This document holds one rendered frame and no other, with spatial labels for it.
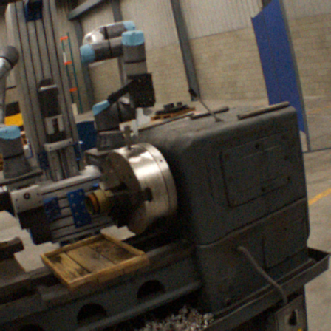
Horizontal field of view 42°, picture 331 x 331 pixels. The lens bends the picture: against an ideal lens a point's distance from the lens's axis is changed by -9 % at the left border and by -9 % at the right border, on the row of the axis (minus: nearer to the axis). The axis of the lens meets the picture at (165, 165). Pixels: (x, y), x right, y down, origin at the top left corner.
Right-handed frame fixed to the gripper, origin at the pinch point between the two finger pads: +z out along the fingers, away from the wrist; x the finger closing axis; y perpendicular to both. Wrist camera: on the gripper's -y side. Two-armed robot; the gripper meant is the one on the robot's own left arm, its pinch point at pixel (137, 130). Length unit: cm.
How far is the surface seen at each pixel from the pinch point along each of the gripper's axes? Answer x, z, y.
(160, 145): 5.3, 7.8, 7.0
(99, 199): -11.8, 19.9, -14.4
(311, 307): 51, 131, 82
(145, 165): -8.1, 10.2, 2.6
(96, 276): -34, 38, -15
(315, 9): 1141, -8, 395
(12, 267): -36, 32, -44
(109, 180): -2.4, 16.8, -11.7
